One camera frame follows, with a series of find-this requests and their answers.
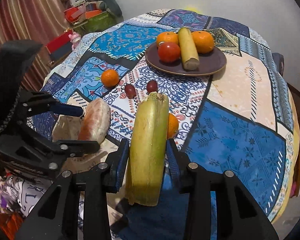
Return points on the pink plush toy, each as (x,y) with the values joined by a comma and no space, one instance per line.
(75,39)

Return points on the large orange with sticker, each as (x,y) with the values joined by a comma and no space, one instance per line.
(167,36)

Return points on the small tangerine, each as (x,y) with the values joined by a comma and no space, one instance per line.
(110,78)
(173,126)

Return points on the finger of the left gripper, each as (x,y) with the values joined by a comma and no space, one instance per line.
(64,109)
(78,148)

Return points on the peeled pomelo segment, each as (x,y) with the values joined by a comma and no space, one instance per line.
(96,121)

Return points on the red gift box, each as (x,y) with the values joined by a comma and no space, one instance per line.
(60,46)

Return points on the purple round plate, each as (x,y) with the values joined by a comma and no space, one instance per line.
(209,63)

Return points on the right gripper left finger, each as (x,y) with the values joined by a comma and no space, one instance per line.
(55,216)

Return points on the green storage box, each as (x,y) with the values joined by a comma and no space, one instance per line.
(98,23)

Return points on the dark red grape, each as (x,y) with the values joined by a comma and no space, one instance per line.
(152,86)
(130,91)

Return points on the striped red curtain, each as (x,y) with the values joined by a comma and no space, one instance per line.
(38,20)

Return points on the patchwork blue tablecloth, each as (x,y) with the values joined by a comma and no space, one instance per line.
(242,118)

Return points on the red tomato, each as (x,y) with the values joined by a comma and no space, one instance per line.
(169,52)

